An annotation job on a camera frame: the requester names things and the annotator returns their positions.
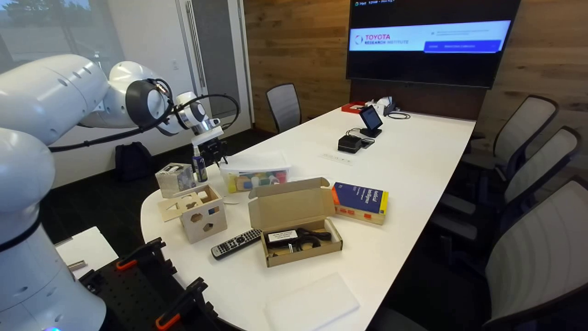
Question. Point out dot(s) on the open cardboard box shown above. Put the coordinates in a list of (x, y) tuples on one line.
[(287, 204)]

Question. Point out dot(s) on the black perforated mounting board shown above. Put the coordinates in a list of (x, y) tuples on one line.
[(129, 294)]

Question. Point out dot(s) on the flat wooden sorter lid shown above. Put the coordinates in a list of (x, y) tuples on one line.
[(172, 209)]

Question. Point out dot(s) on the red flat object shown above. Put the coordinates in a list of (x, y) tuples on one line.
[(352, 106)]

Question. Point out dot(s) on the white foam sheet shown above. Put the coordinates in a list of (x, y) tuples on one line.
[(313, 303)]

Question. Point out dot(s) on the black remote control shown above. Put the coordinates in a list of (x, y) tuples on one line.
[(236, 243)]

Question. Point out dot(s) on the white side platform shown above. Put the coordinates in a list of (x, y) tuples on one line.
[(89, 244)]

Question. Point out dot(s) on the grey mesh office chair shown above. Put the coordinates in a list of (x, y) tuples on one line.
[(539, 162), (524, 125), (539, 250)]

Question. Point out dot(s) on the black clamp orange tip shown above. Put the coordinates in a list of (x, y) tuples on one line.
[(144, 250), (184, 300)]

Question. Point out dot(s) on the black bag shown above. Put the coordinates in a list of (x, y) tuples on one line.
[(133, 162)]

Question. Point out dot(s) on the wooden shape sorter box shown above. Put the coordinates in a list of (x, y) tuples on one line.
[(205, 217)]

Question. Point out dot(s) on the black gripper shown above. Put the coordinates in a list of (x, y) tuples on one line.
[(212, 149)]

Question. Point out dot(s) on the small black box device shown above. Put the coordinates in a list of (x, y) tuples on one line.
[(350, 143)]

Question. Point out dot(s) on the small white cube box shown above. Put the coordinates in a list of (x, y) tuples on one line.
[(172, 178)]

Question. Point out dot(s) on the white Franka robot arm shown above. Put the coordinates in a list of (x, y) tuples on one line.
[(56, 97)]

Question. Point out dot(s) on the glass whiteboard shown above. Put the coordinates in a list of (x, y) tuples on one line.
[(56, 27)]

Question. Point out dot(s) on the wall mounted TV screen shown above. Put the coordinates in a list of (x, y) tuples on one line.
[(429, 60)]

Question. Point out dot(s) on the black tool with white label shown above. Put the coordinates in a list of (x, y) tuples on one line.
[(306, 235)]

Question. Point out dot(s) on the blue and yellow book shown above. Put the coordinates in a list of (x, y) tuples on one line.
[(359, 198)]

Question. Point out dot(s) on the black tablet on stand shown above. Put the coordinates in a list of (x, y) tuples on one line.
[(370, 117)]

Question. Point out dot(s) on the blue spray bottle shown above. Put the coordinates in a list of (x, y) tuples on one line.
[(199, 173)]

